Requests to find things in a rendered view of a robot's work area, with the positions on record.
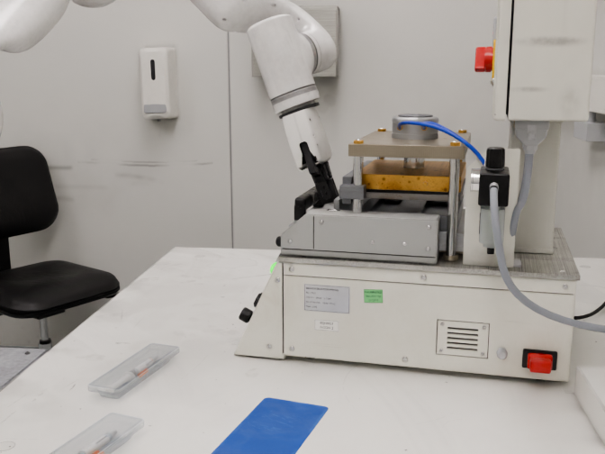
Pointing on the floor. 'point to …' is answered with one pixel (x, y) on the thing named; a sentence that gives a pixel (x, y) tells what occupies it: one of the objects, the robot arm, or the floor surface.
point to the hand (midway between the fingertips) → (327, 191)
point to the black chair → (77, 276)
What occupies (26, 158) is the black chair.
